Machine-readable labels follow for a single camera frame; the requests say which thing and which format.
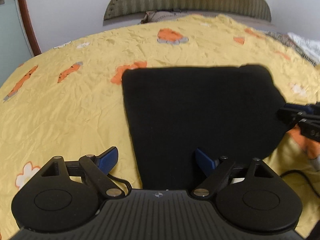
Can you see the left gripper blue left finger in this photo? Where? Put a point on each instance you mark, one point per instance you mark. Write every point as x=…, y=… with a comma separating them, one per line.
x=107, y=160

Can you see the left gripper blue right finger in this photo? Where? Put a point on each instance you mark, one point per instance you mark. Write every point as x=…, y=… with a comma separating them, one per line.
x=206, y=164

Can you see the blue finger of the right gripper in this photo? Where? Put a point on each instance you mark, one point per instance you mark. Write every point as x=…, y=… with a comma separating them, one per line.
x=308, y=108

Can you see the black pants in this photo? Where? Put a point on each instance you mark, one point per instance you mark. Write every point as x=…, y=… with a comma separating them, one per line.
x=222, y=111

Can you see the white crumpled blanket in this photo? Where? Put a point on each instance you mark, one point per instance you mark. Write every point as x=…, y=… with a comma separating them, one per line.
x=306, y=48

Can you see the yellow carrot print bedsheet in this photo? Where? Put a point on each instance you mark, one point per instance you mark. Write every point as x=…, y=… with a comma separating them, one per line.
x=68, y=101

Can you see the frosted floral wardrobe door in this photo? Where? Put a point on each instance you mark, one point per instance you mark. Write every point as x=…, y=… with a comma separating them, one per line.
x=15, y=49

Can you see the grey patterned pillow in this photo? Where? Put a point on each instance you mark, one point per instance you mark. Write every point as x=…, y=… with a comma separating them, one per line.
x=158, y=16

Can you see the brown wooden door frame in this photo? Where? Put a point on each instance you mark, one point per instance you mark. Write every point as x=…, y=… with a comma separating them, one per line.
x=28, y=28

